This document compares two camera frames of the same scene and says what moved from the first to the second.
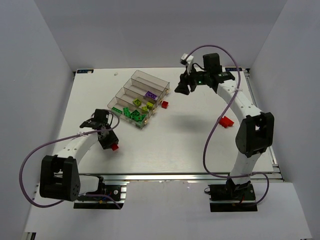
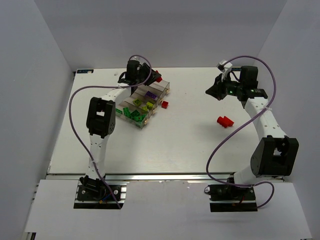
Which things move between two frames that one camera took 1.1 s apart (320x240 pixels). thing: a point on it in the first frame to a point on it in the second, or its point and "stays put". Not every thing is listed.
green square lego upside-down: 135,113 stays put
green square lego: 126,111 stays put
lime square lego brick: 137,102 stays put
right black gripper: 186,83 to 220,88
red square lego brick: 164,104 stays put
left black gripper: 108,140 to 149,74
